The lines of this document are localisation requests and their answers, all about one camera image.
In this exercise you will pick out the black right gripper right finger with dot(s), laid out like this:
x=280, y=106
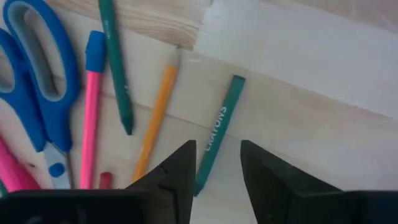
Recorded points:
x=270, y=186

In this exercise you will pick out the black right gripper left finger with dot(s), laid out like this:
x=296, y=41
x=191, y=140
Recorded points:
x=177, y=186

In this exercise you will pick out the orange pencil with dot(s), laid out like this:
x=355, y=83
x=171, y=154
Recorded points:
x=157, y=118

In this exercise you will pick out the red crayon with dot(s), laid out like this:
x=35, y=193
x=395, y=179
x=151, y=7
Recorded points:
x=105, y=181

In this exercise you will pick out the pink pencil with blue cap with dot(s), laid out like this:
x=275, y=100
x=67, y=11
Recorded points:
x=90, y=124

